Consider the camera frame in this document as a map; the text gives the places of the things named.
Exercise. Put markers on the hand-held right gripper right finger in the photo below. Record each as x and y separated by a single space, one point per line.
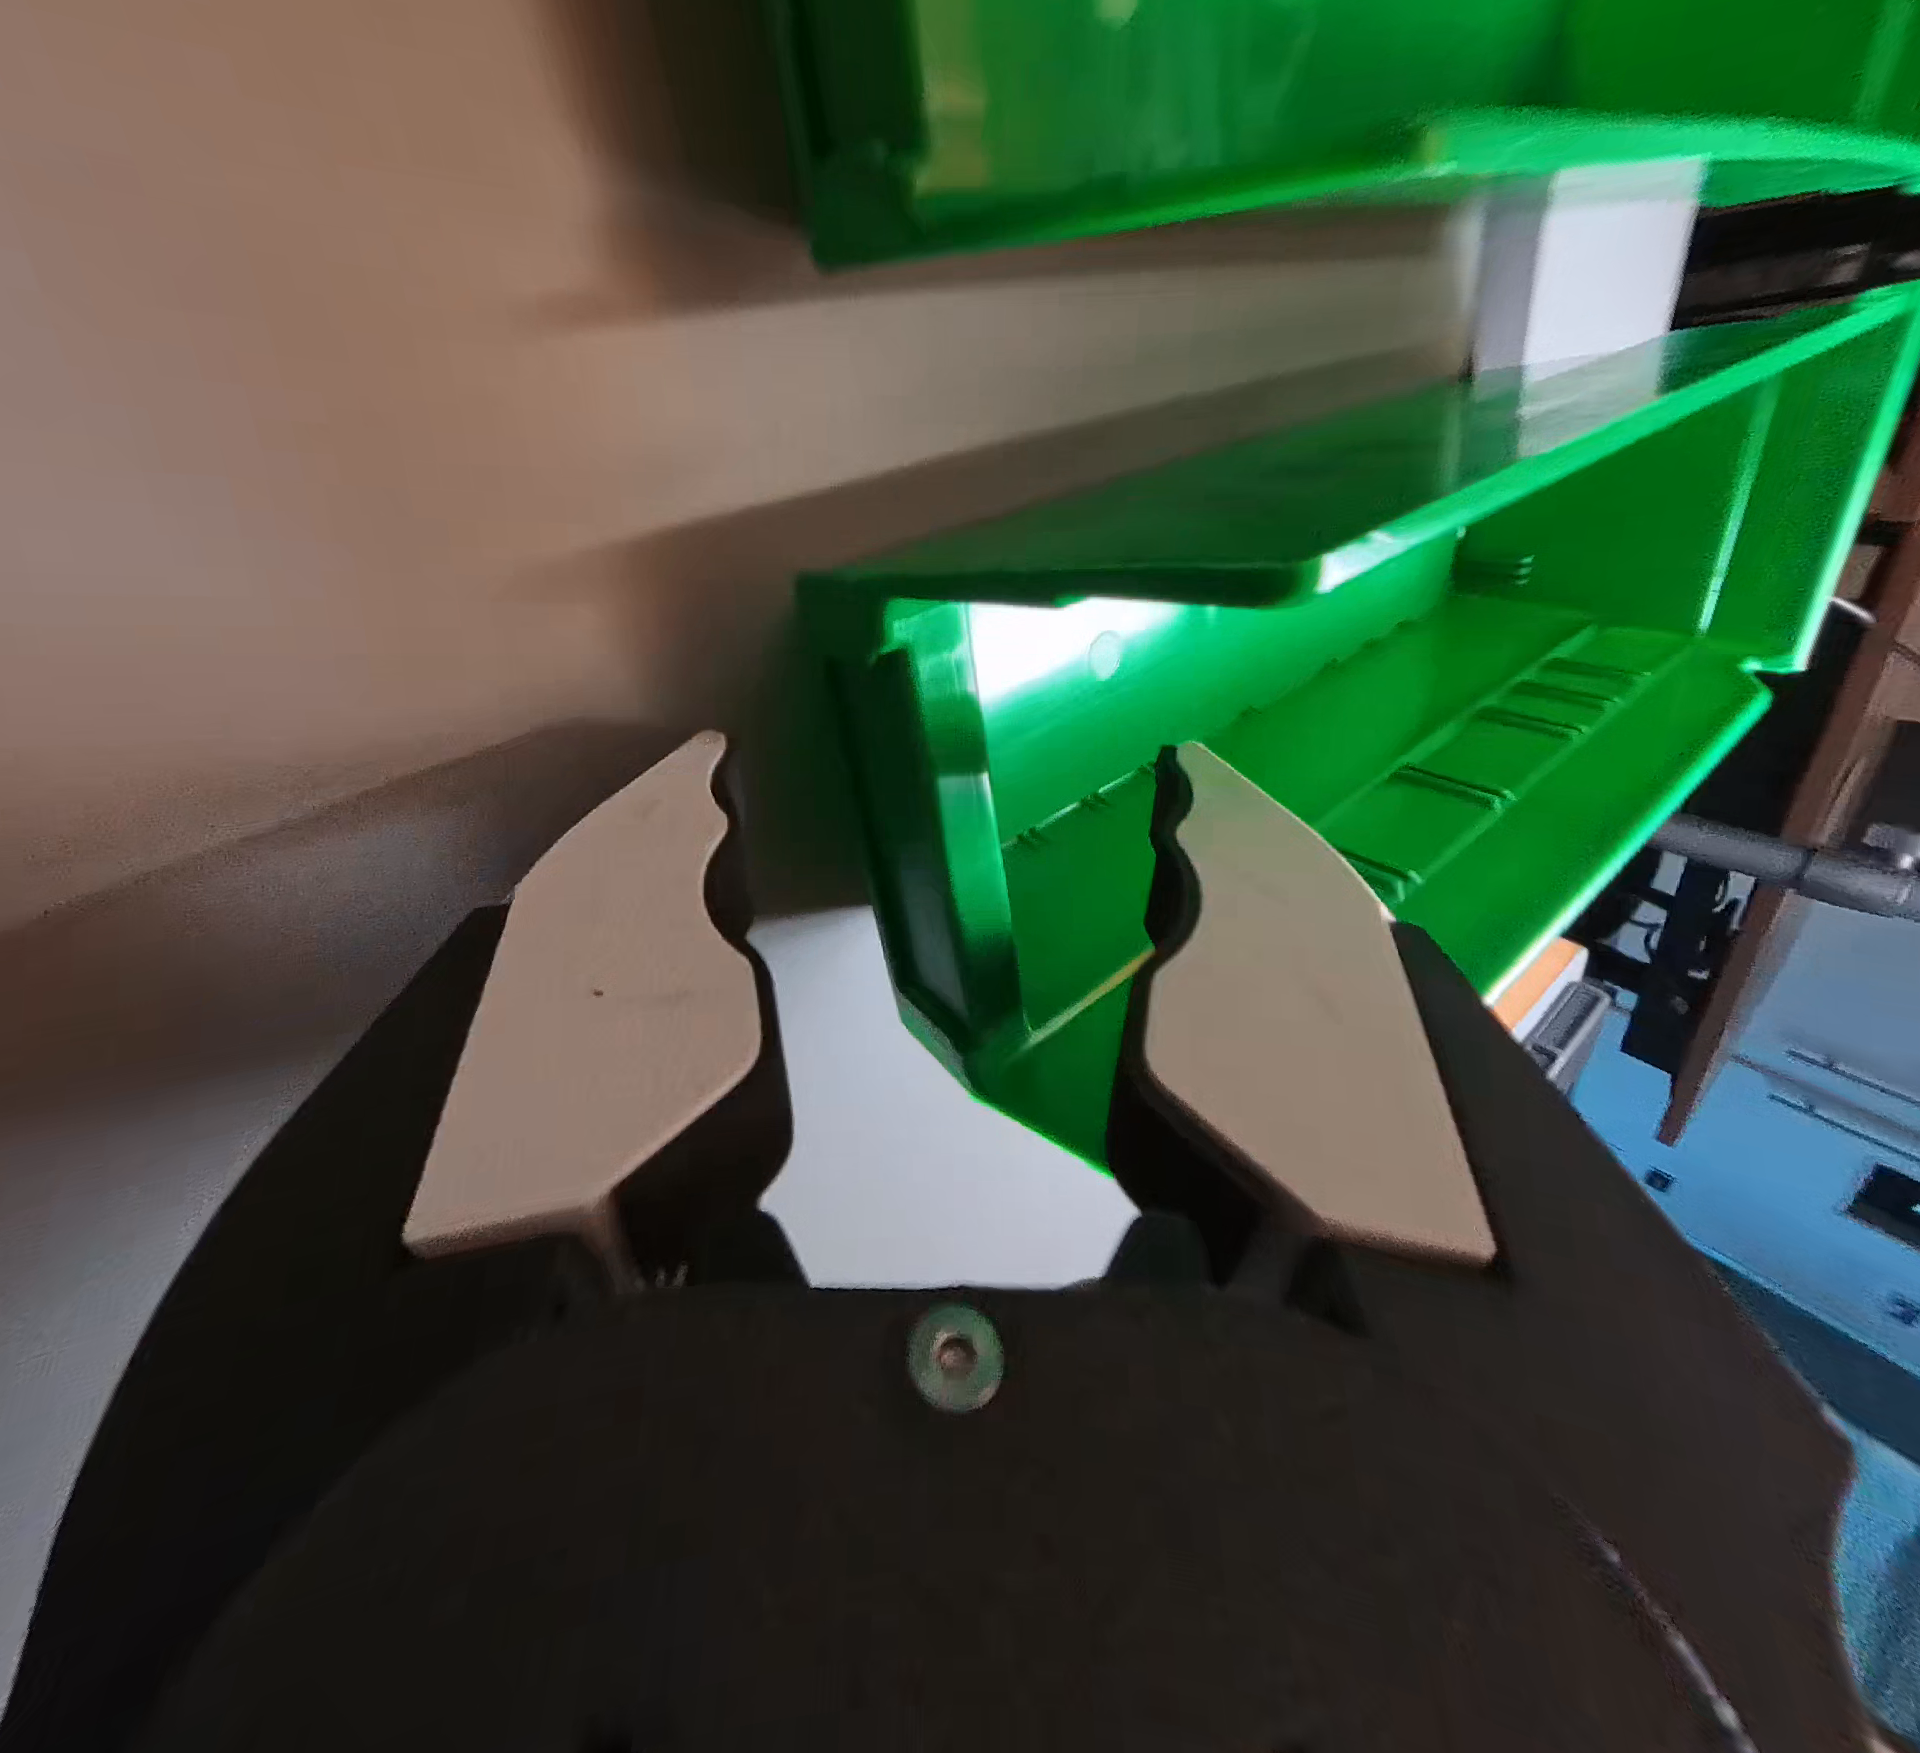
1303 1032

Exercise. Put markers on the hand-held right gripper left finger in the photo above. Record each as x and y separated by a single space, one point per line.
599 1032

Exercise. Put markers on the green plastic storage bin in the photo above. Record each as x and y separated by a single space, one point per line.
1351 732
1279 13

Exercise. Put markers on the grey desk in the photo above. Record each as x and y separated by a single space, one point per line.
300 284

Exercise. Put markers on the grey metal bar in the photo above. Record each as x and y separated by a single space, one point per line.
1758 868

